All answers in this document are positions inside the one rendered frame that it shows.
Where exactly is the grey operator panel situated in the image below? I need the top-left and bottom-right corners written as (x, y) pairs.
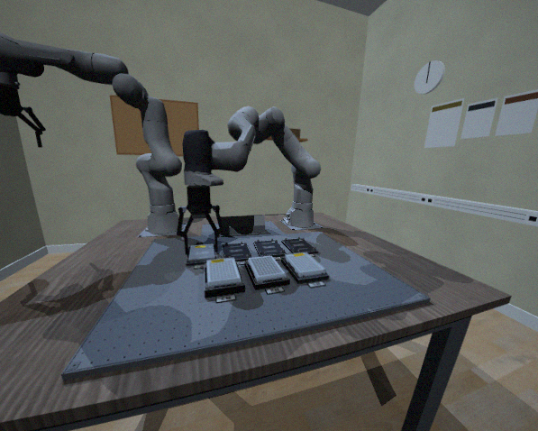
top-left (221, 215), bottom-right (266, 236)

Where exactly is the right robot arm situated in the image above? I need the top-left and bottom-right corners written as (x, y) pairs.
top-left (0, 33), bottom-right (182, 234)

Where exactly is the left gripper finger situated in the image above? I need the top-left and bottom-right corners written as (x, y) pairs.
top-left (177, 206), bottom-right (193, 254)
top-left (205, 206), bottom-right (223, 252)

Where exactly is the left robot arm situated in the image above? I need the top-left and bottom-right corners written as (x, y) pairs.
top-left (182, 106), bottom-right (321, 227)

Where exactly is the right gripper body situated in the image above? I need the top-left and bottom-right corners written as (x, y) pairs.
top-left (0, 86), bottom-right (23, 116)

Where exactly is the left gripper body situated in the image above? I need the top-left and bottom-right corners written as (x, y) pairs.
top-left (187, 187), bottom-right (212, 212)

